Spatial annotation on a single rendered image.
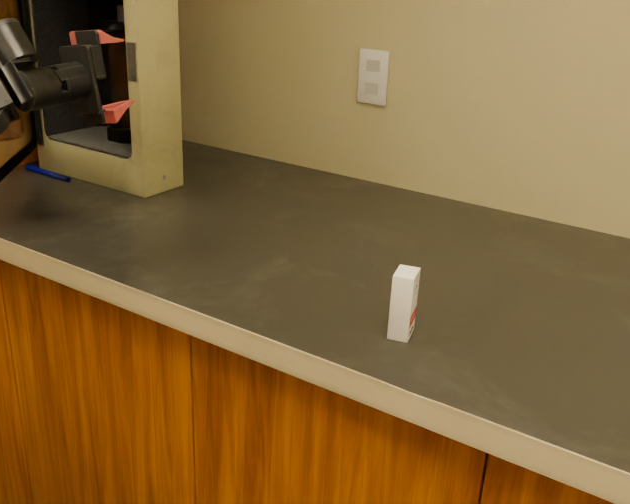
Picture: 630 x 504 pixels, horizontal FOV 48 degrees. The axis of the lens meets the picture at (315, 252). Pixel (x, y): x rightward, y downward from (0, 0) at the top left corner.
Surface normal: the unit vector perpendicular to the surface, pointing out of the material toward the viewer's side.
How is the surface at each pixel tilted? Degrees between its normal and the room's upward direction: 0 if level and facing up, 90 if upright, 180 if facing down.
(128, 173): 90
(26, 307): 90
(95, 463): 90
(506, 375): 0
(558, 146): 90
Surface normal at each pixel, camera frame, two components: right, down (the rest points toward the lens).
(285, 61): -0.54, 0.30
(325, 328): 0.04, -0.92
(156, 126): 0.84, 0.24
